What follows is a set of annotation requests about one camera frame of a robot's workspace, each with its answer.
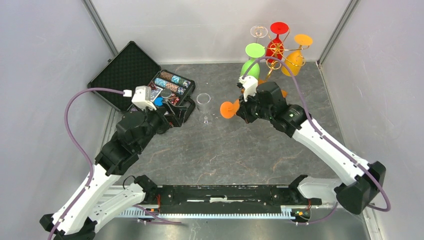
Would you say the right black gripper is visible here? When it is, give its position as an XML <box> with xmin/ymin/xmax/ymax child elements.
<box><xmin>236</xmin><ymin>90</ymin><xmax>273</xmax><ymax>124</ymax></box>

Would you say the clear wine glass front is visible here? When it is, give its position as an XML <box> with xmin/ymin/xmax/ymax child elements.
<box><xmin>196</xmin><ymin>93</ymin><xmax>213</xmax><ymax>126</ymax></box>

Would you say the clear wine glass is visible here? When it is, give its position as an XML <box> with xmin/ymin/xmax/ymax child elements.
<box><xmin>250</xmin><ymin>25</ymin><xmax>268</xmax><ymax>43</ymax></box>
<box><xmin>196</xmin><ymin>93</ymin><xmax>213</xmax><ymax>126</ymax></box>

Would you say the green wine glass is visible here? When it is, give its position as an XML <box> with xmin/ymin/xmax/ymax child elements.
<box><xmin>240</xmin><ymin>43</ymin><xmax>266</xmax><ymax>79</ymax></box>

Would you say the orange wine glass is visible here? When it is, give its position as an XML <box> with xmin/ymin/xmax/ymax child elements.
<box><xmin>219</xmin><ymin>99</ymin><xmax>240</xmax><ymax>119</ymax></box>

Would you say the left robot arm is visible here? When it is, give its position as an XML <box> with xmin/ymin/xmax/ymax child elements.
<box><xmin>40</xmin><ymin>97</ymin><xmax>196</xmax><ymax>240</ymax></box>

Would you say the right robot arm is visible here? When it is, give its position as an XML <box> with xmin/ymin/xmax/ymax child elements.
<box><xmin>234</xmin><ymin>82</ymin><xmax>387</xmax><ymax>215</ymax></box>

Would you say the gold rack with wooden base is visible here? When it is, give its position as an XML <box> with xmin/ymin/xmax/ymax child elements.
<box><xmin>257</xmin><ymin>46</ymin><xmax>292</xmax><ymax>85</ymax></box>

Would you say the yellow wine glass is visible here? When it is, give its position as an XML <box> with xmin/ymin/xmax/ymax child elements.
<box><xmin>284</xmin><ymin>34</ymin><xmax>313</xmax><ymax>76</ymax></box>

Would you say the red wine glass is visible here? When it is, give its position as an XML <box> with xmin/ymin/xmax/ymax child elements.
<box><xmin>265</xmin><ymin>21</ymin><xmax>290</xmax><ymax>60</ymax></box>

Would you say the clear wine glass back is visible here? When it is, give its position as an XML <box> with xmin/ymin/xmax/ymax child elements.
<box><xmin>250</xmin><ymin>25</ymin><xmax>268</xmax><ymax>43</ymax></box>

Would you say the blue round chip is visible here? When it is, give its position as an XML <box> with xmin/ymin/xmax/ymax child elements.
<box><xmin>153</xmin><ymin>97</ymin><xmax>164</xmax><ymax>107</ymax></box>

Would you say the playing card deck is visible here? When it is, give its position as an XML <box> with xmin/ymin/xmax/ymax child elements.
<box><xmin>149</xmin><ymin>87</ymin><xmax>163</xmax><ymax>102</ymax></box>

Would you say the black poker chip case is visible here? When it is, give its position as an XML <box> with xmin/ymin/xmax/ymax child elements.
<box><xmin>87</xmin><ymin>41</ymin><xmax>196</xmax><ymax>106</ymax></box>

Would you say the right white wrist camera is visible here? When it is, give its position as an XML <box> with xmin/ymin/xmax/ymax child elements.
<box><xmin>238</xmin><ymin>75</ymin><xmax>258</xmax><ymax>102</ymax></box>

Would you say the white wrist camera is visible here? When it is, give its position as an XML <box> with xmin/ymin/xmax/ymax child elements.
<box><xmin>123</xmin><ymin>85</ymin><xmax>157</xmax><ymax>111</ymax></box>
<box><xmin>238</xmin><ymin>75</ymin><xmax>258</xmax><ymax>102</ymax></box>

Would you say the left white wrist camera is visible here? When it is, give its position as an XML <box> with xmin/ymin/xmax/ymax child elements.
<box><xmin>123</xmin><ymin>85</ymin><xmax>157</xmax><ymax>111</ymax></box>

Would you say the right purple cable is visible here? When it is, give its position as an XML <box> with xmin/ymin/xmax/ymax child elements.
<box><xmin>241</xmin><ymin>56</ymin><xmax>392</xmax><ymax>213</ymax></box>

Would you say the purple cable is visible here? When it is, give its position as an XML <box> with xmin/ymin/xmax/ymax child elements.
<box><xmin>241</xmin><ymin>56</ymin><xmax>392</xmax><ymax>213</ymax></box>
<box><xmin>47</xmin><ymin>87</ymin><xmax>126</xmax><ymax>240</ymax></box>

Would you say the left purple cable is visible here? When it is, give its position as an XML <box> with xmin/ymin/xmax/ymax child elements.
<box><xmin>47</xmin><ymin>87</ymin><xmax>126</xmax><ymax>240</ymax></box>

